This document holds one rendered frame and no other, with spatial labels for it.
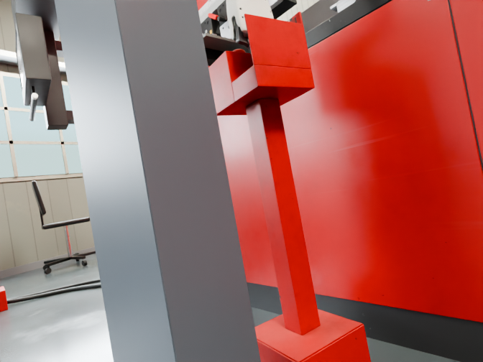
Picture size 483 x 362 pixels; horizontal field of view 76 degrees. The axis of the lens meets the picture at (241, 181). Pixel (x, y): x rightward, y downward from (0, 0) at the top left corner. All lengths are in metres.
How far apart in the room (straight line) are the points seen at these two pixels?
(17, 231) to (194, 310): 3.82
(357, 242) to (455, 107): 0.40
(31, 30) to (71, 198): 2.67
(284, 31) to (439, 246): 0.59
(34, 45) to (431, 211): 1.99
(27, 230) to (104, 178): 3.74
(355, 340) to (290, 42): 0.66
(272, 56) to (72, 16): 0.37
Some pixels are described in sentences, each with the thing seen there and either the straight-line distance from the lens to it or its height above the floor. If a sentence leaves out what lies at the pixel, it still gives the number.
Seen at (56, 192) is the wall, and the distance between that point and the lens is 4.41.
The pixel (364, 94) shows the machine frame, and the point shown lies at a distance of 0.86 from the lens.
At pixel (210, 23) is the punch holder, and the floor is 1.22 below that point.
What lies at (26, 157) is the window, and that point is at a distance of 4.36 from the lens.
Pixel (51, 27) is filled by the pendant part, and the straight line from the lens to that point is 2.61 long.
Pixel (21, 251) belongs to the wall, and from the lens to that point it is 4.25.
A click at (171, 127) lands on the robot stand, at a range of 0.50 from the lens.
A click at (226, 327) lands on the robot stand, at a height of 0.24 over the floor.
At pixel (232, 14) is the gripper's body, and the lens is 0.75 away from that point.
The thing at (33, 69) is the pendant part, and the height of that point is 1.29.
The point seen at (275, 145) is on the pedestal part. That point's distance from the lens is 0.72.
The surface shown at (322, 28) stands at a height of 0.86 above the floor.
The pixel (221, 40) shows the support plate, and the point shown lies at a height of 0.99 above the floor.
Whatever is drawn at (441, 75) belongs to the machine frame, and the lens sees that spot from 0.80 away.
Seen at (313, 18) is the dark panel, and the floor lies 1.27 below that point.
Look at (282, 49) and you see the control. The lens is 0.72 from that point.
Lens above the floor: 0.46
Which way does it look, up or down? 2 degrees up
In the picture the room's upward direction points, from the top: 10 degrees counter-clockwise
